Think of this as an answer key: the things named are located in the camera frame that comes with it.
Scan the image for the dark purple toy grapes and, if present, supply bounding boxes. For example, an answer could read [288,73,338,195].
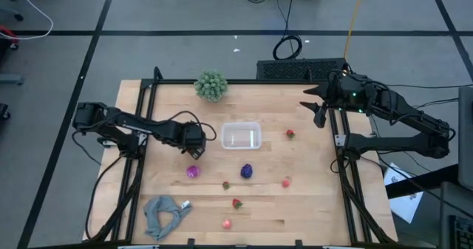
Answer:
[239,163,254,180]

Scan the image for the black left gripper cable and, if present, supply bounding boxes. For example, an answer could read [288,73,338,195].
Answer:
[162,110,218,143]

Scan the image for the black metal table frame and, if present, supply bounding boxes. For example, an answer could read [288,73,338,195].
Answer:
[83,66,398,249]

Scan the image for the grey monitor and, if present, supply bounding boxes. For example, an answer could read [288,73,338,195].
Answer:
[457,86,473,191]

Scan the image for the clear plastic tupperware container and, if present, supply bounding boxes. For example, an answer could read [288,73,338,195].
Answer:
[220,121,263,151]

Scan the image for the grey metal stand foot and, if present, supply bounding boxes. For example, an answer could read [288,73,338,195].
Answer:
[0,74,25,86]

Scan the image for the black perforated computer case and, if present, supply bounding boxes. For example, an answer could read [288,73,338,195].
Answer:
[256,58,348,82]

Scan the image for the green spiky plant ball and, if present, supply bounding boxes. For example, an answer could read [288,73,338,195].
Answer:
[193,69,229,103]

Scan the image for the white paper sheet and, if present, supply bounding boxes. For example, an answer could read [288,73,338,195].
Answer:
[384,163,424,224]

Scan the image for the coiled black floor cable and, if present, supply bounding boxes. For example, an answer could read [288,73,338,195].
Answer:
[272,0,303,61]

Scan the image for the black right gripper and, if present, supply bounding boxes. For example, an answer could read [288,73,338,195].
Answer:
[299,71,372,129]

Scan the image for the black arm base cable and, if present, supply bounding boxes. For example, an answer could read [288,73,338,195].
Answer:
[84,154,125,241]

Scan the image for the thin black floor cable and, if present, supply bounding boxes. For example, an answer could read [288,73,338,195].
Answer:
[384,83,473,90]

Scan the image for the red object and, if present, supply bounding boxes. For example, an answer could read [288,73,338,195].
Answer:
[0,24,19,45]

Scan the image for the white cable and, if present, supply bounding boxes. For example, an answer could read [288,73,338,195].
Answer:
[0,0,55,41]

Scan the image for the yellow cable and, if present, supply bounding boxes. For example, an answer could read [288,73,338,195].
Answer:
[343,0,367,64]

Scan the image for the black keyboard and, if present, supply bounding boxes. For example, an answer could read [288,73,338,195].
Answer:
[449,214,473,249]

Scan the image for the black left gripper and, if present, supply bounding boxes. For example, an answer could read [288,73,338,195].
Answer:
[180,121,207,160]

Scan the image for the grey cloth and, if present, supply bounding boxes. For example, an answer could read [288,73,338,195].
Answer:
[143,194,193,242]

